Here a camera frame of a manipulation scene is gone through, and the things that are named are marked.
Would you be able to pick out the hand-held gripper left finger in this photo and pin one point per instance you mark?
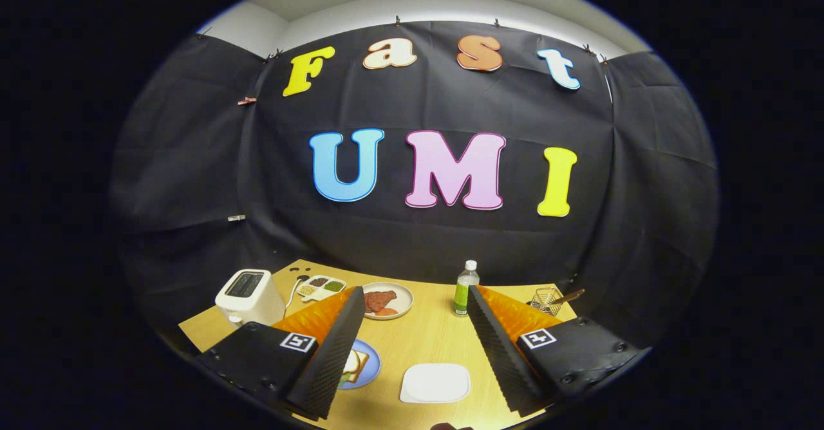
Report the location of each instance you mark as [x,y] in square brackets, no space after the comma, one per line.
[335,353]

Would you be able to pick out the white toaster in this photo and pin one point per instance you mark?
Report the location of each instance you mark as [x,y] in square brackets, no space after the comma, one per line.
[251,301]

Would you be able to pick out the white square plate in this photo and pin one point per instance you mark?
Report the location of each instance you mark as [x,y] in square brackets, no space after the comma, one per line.
[436,383]

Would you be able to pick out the brown meat patty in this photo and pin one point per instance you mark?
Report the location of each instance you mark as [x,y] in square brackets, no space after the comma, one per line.
[372,303]
[388,298]

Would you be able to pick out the blue round plate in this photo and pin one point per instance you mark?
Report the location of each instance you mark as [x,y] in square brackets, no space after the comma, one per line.
[370,362]

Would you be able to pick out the black backdrop cloth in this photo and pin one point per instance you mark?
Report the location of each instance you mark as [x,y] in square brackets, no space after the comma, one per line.
[418,102]

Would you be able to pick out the white round plate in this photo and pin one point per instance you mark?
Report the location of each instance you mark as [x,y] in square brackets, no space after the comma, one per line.
[402,296]

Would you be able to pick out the white divided bean tray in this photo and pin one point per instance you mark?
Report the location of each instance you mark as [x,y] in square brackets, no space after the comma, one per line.
[322,286]

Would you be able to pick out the toasted bread slice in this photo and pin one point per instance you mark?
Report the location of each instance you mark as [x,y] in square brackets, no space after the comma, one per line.
[351,362]

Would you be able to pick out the red tomato slice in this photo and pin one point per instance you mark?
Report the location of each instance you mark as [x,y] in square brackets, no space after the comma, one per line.
[388,311]

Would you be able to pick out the green label drink bottle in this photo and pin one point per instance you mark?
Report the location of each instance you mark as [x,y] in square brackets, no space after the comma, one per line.
[463,295]

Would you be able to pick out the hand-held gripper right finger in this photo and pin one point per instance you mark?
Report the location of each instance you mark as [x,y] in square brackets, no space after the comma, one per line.
[496,346]

